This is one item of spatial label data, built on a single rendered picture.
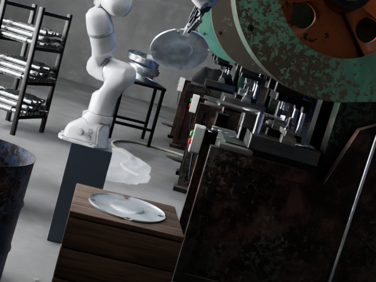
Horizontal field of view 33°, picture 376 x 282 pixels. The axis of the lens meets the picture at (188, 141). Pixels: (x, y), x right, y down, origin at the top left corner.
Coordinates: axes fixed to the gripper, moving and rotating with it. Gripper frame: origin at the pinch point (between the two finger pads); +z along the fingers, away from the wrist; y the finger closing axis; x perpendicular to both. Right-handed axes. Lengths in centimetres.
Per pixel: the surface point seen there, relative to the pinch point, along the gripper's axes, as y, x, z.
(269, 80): -39, -28, -22
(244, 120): -51, -23, -7
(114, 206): -103, 33, -5
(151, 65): 157, -57, 201
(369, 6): -41, -39, -76
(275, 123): -54, -34, -13
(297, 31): -47, -17, -60
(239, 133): -55, -22, -2
